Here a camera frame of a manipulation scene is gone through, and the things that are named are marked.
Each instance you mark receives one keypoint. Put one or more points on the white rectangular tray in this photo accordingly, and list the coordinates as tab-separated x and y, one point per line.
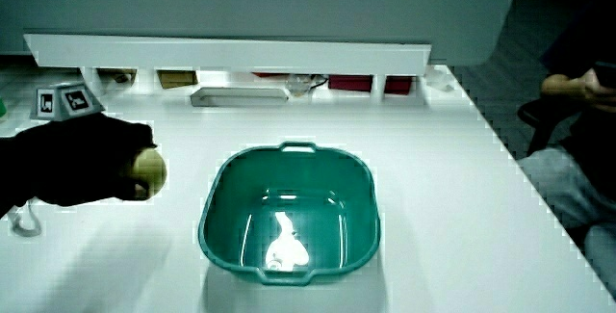
239	96

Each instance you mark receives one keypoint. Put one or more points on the dark red box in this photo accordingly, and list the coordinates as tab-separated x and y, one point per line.
350	83
398	85

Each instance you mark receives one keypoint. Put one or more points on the clear plastic bag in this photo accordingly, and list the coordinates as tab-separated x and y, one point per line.
298	84

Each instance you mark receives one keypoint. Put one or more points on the grey partition panel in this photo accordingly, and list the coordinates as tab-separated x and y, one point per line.
289	5

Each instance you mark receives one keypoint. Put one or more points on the yellow-green pear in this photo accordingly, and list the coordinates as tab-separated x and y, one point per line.
153	171

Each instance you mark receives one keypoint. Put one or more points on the white desk shelf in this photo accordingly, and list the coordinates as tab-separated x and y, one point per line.
231	55

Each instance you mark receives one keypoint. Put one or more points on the brown cardboard box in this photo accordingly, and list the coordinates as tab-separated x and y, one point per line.
177	79
115	75

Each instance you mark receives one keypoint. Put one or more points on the person's right hand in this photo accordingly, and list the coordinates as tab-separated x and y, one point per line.
82	159

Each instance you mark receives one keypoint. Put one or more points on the white desk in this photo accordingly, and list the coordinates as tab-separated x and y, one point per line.
433	197

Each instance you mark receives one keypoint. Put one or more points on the green plastic basin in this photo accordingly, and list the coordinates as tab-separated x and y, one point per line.
231	197

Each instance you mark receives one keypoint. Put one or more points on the black office chair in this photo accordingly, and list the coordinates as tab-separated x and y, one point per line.
541	115

